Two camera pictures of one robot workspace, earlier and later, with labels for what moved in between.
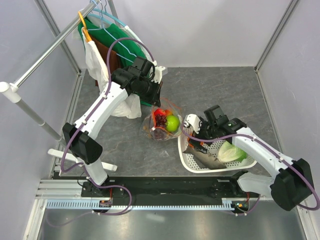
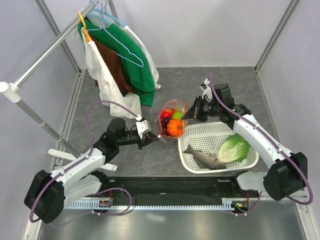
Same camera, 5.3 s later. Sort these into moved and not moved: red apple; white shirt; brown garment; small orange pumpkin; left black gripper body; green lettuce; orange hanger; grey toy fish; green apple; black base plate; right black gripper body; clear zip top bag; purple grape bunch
Moved: red apple; clear zip top bag; green apple; left black gripper body; small orange pumpkin; right black gripper body; purple grape bunch
Not moved: black base plate; brown garment; green lettuce; grey toy fish; orange hanger; white shirt
